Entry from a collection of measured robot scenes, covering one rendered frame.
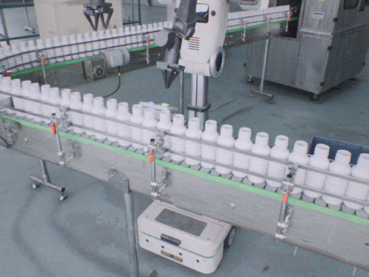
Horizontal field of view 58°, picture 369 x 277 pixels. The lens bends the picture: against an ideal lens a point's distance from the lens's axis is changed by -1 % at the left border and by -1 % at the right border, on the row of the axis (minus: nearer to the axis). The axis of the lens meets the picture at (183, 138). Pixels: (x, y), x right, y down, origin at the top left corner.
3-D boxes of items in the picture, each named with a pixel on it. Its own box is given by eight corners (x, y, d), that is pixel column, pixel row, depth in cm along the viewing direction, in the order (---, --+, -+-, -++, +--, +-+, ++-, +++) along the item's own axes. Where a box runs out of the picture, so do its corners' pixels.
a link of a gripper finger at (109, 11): (90, 29, 135) (88, 5, 131) (102, 27, 141) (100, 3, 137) (104, 31, 133) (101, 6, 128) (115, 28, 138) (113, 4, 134)
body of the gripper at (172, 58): (178, 69, 131) (181, 50, 129) (155, 65, 135) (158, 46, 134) (185, 71, 137) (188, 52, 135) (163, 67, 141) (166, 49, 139)
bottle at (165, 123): (173, 148, 129) (173, 109, 122) (173, 156, 124) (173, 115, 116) (157, 149, 129) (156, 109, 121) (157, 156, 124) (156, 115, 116)
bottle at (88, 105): (88, 129, 143) (83, 92, 136) (101, 129, 143) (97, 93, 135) (83, 136, 138) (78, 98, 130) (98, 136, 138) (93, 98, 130)
